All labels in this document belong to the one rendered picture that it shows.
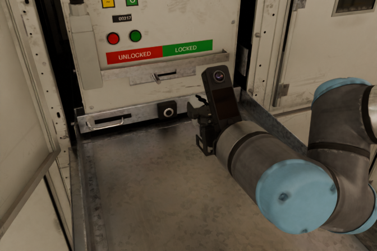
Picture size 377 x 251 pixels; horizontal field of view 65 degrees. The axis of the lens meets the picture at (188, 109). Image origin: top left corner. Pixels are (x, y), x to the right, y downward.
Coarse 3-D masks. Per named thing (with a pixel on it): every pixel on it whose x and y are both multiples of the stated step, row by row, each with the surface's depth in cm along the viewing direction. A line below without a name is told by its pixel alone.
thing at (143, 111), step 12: (180, 96) 96; (120, 108) 90; (132, 108) 91; (144, 108) 92; (156, 108) 94; (180, 108) 97; (84, 120) 87; (96, 120) 89; (108, 120) 90; (120, 120) 91; (132, 120) 93; (84, 132) 89
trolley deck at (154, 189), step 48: (96, 144) 88; (144, 144) 88; (192, 144) 88; (144, 192) 72; (192, 192) 72; (240, 192) 72; (144, 240) 61; (192, 240) 61; (240, 240) 61; (288, 240) 61; (336, 240) 61
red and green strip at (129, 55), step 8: (208, 40) 90; (144, 48) 84; (152, 48) 85; (160, 48) 85; (168, 48) 86; (176, 48) 87; (184, 48) 88; (192, 48) 89; (200, 48) 90; (208, 48) 91; (112, 56) 82; (120, 56) 82; (128, 56) 83; (136, 56) 84; (144, 56) 85; (152, 56) 86; (160, 56) 87
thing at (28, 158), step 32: (0, 32) 60; (0, 64) 63; (32, 64) 70; (0, 96) 64; (0, 128) 64; (32, 128) 76; (0, 160) 65; (32, 160) 77; (0, 192) 65; (32, 192) 72; (0, 224) 65
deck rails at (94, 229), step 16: (240, 112) 102; (256, 112) 96; (272, 128) 89; (80, 144) 86; (288, 144) 83; (304, 144) 77; (80, 160) 75; (80, 176) 67; (96, 176) 76; (96, 192) 71; (96, 208) 67; (96, 224) 64; (96, 240) 60; (368, 240) 60
